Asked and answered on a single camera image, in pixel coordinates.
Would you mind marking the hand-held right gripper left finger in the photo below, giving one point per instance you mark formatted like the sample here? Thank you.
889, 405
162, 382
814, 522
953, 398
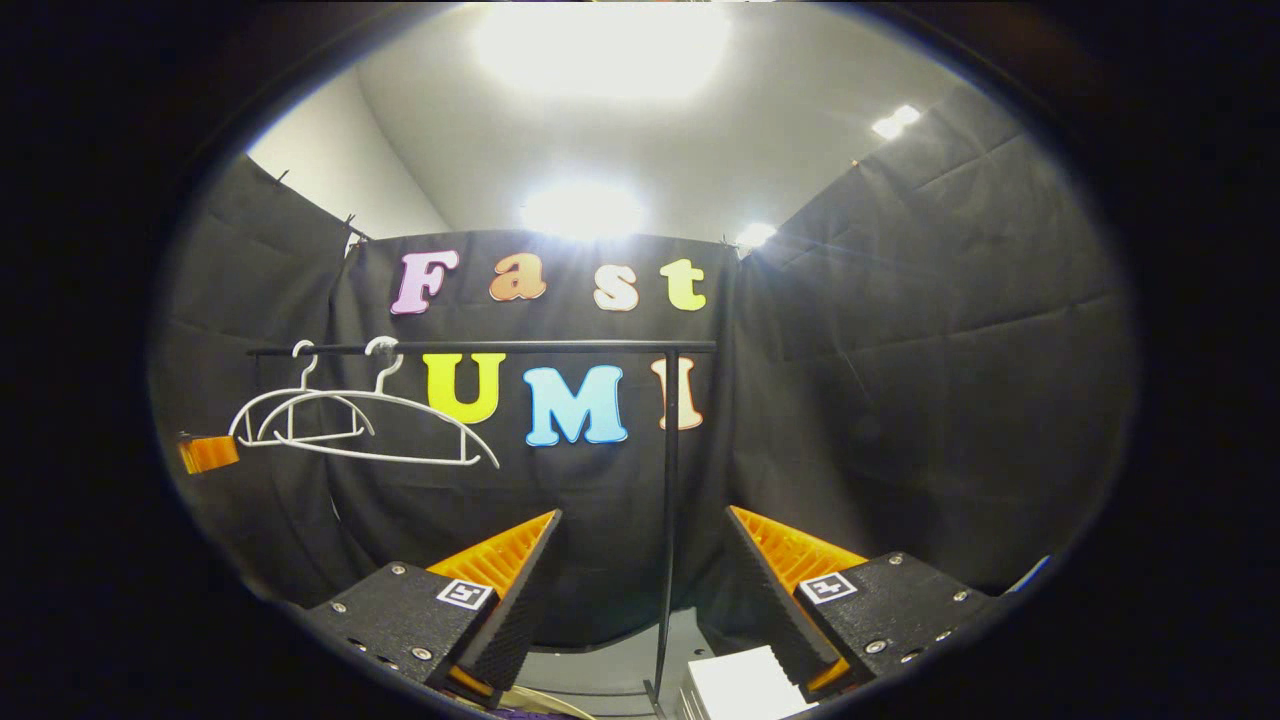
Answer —
520, 610

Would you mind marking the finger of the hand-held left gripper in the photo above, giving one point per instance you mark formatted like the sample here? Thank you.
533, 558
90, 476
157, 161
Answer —
210, 455

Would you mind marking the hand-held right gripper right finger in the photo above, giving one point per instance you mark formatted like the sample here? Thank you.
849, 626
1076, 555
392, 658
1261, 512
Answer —
775, 610

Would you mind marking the beige laundry hamper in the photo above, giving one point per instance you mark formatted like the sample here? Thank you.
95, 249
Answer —
550, 703

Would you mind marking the large white clothes hanger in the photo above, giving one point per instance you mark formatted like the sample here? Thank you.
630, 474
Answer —
400, 457

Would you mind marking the small white clothes hanger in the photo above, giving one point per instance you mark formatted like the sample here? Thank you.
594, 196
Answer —
300, 438

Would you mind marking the black clothes rack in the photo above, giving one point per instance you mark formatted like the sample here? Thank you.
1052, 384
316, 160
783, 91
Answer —
668, 500

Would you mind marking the white box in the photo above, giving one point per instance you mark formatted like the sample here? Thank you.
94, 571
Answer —
745, 690

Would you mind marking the white paper sheet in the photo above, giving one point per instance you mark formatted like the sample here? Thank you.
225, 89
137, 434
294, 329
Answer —
1030, 575

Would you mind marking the black backdrop cloth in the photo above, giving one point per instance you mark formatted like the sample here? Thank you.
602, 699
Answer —
900, 350

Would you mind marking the ceiling light panel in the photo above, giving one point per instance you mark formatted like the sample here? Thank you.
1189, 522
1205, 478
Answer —
756, 235
600, 45
895, 122
582, 210

